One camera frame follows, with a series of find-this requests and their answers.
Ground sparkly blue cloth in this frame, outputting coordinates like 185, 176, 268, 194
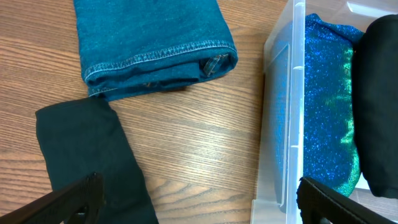
270, 13, 364, 197

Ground clear plastic storage bin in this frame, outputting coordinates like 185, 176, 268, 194
251, 0, 397, 224

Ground folded blue denim jeans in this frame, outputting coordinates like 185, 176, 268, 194
73, 0, 238, 101

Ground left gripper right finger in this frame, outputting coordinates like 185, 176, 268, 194
297, 177, 394, 224

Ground black cloth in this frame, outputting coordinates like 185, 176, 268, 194
351, 14, 397, 198
36, 98, 158, 224

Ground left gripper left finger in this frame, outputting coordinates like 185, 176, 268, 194
1, 172, 104, 224

